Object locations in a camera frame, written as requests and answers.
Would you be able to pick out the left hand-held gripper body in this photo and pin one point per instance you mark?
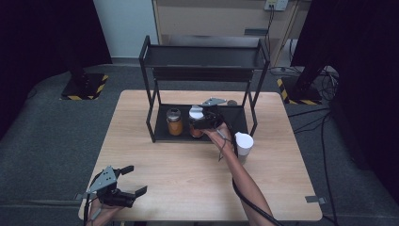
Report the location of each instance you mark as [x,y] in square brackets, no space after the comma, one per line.
[106,185]

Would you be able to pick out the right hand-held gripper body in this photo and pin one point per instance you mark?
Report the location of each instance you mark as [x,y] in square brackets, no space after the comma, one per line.
[210,117]

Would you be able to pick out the white-lid glass jar orange powder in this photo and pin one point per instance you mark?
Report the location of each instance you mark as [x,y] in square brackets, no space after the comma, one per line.
[195,114]

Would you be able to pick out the metal-lid glass jar yellow powder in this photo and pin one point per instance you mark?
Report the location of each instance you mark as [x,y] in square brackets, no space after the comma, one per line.
[174,124]

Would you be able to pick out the black metal rack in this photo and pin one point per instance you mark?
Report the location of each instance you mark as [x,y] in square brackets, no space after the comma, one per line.
[204,59]

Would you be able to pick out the person's right hand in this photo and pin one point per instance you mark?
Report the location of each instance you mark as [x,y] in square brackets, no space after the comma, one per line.
[219,136]

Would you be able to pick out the person's left hand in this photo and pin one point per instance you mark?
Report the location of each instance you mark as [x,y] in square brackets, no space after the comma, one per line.
[103,213]

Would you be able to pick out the small grey disc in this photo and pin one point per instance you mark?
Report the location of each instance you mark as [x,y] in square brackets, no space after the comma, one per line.
[232,102]

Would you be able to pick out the black stand with striped base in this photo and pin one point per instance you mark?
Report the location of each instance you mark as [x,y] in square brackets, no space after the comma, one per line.
[301,91]
[84,84]

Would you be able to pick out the beige wooden cabinet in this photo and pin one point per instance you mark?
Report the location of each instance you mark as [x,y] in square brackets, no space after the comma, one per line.
[219,19]

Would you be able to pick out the dark curtain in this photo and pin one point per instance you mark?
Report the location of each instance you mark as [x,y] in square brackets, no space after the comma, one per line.
[360,78]
[47,37]

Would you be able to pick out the grey table edge bracket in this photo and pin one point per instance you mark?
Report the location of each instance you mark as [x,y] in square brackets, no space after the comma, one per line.
[80,196]
[315,199]

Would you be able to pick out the blue-grey wall label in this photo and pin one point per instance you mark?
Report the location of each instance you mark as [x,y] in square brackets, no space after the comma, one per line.
[255,31]

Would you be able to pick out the white wall outlet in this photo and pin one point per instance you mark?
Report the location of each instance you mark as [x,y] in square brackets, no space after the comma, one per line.
[276,4]

